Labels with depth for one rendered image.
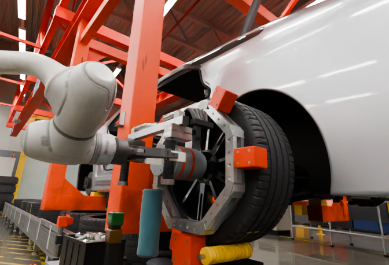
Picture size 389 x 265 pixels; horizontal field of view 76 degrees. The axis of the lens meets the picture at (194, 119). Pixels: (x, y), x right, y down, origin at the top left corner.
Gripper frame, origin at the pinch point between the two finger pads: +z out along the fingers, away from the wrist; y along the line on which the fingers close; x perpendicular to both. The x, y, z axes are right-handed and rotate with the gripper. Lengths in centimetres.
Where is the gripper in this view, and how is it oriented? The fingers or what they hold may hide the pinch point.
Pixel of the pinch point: (170, 159)
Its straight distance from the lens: 85.0
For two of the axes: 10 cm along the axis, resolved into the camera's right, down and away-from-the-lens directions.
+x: 0.4, -9.5, 3.0
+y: 6.4, -2.1, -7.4
